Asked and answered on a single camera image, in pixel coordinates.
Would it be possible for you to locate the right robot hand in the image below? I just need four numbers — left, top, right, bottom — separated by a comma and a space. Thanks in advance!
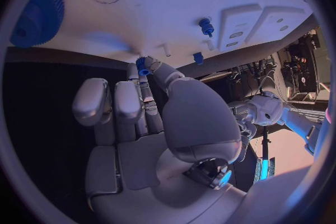
71, 55, 253, 224

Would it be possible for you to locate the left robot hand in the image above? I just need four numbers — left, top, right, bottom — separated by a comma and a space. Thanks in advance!
227, 100, 259, 164

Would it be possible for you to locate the small blue gear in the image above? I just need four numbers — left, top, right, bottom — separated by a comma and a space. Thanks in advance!
134, 56, 152, 76

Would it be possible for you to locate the large blue gear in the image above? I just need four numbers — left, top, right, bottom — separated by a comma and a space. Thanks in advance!
9, 0, 66, 49

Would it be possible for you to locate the black stand pole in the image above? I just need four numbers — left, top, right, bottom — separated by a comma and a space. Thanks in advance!
258, 125, 273, 161

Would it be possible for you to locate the glowing light bar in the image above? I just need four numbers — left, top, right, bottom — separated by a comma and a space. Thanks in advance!
253, 156, 276, 184

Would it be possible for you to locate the equipment rack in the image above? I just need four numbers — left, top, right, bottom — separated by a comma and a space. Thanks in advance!
278, 26, 332, 105

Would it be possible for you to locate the blue plug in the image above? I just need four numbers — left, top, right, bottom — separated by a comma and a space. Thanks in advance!
198, 17, 215, 38

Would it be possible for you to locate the white cable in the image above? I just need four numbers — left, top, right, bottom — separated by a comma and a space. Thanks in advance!
272, 72, 305, 115
258, 70, 283, 103

